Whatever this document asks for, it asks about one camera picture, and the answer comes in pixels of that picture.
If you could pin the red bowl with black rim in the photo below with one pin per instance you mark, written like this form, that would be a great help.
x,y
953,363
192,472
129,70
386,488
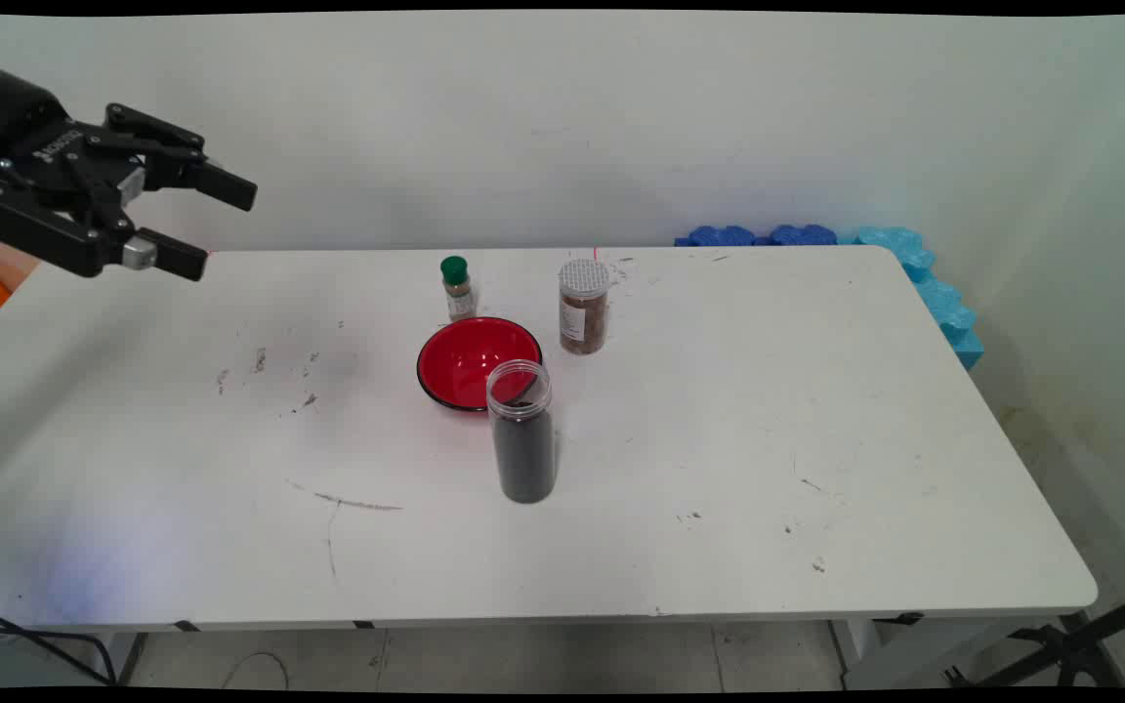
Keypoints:
x,y
460,361

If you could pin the clear jar of black seeds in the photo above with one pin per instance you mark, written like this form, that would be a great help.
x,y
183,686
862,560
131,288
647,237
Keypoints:
x,y
523,459

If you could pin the white table leg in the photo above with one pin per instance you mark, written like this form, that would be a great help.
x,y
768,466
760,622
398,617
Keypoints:
x,y
854,644
104,656

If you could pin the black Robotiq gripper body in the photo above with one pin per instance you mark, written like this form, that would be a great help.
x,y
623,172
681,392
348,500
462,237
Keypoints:
x,y
20,122

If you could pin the dark blue foam mat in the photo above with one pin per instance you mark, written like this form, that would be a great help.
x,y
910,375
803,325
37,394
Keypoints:
x,y
719,236
802,234

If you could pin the white-lidded brown spice jar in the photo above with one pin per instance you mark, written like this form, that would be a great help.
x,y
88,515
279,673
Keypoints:
x,y
584,322

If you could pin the light blue foam mat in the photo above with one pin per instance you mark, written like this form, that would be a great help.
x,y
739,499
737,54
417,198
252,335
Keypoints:
x,y
943,312

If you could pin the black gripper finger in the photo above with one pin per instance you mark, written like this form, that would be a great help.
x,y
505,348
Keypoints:
x,y
45,234
172,146

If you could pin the small green-capped spice bottle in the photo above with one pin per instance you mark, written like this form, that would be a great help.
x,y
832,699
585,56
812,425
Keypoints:
x,y
460,298

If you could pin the black tripod stand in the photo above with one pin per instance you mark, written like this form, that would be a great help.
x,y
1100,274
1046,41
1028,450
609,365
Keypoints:
x,y
1070,646

